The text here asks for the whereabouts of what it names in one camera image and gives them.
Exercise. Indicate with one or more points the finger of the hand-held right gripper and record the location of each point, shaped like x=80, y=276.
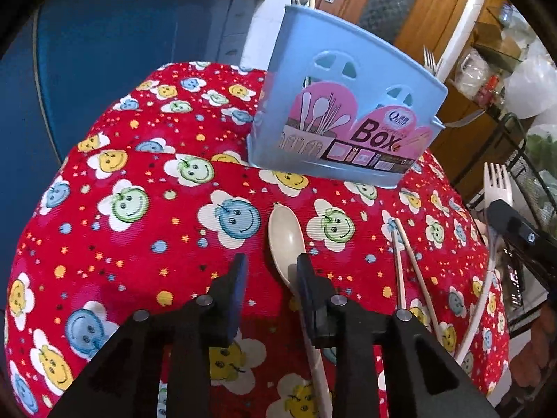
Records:
x=511, y=222

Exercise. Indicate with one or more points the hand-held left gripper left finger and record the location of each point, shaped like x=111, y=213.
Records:
x=238, y=296

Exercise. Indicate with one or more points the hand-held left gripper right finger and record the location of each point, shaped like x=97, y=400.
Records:
x=305, y=296

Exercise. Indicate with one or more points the white plastic fork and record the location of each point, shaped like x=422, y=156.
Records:
x=498, y=183

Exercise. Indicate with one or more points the cream plastic spoon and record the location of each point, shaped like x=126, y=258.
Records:
x=285, y=235

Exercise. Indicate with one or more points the blue plastic utensil holder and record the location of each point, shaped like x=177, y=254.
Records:
x=287, y=109

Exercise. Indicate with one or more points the green leafy vegetables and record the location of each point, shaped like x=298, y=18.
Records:
x=544, y=152

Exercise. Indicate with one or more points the wooden side cabinet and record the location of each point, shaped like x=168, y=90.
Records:
x=465, y=152

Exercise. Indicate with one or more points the red smiley printed tablecloth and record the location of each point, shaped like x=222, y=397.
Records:
x=130, y=248

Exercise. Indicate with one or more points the white plastic bag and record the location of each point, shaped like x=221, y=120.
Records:
x=528, y=87

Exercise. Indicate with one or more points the clear plastic bag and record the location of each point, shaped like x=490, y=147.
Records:
x=469, y=69

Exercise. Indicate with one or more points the metal fork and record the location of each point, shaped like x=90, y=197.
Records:
x=429, y=59

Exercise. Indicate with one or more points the cardboard box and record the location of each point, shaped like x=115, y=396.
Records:
x=496, y=37

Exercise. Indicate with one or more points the wooden door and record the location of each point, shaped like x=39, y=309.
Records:
x=435, y=4

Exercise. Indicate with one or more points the blue cabinet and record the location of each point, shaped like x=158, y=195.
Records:
x=108, y=43

